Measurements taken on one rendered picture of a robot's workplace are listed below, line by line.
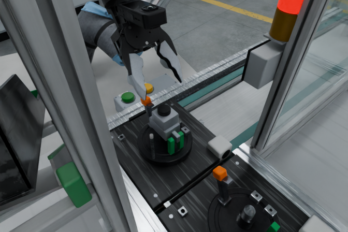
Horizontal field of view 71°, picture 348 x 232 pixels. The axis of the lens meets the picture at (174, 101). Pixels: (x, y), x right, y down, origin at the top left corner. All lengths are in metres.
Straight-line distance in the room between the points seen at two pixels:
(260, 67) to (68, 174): 0.38
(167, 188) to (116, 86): 0.54
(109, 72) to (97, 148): 0.92
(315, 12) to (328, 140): 0.55
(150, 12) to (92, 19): 0.55
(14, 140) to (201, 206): 0.42
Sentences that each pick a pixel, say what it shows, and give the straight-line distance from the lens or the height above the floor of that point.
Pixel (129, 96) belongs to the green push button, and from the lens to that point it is 0.77.
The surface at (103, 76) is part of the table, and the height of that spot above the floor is 0.86.
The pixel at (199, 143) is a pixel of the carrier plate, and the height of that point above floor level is 0.97.
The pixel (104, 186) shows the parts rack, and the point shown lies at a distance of 0.18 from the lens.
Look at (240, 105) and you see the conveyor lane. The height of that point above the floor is 0.92.
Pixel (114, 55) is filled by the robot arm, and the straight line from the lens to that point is 0.91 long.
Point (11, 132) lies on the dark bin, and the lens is 0.21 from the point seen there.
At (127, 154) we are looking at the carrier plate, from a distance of 0.62.
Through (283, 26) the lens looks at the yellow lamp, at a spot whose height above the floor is 1.29.
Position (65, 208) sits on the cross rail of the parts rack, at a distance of 0.20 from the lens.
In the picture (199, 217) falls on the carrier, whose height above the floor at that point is 0.97.
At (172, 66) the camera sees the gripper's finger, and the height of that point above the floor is 1.19.
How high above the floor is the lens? 1.48
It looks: 44 degrees down
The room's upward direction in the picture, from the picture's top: straight up
